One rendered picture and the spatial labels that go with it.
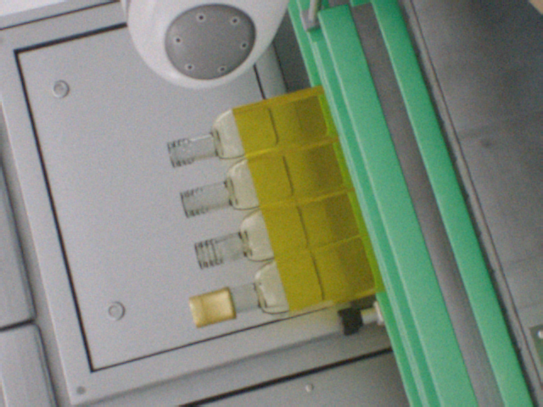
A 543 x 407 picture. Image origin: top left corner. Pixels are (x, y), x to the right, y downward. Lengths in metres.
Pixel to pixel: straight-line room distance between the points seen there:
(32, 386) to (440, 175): 0.53
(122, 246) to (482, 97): 0.47
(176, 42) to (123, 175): 0.67
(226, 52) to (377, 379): 0.71
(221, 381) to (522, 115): 0.47
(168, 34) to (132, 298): 0.66
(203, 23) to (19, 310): 0.71
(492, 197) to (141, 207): 0.46
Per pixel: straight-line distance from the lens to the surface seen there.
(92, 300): 1.34
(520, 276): 1.08
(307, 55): 1.32
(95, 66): 1.43
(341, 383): 1.36
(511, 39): 1.15
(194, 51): 0.72
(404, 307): 1.15
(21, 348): 1.35
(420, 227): 1.09
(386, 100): 1.13
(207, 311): 1.19
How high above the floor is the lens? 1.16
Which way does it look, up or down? 5 degrees down
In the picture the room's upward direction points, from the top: 105 degrees counter-clockwise
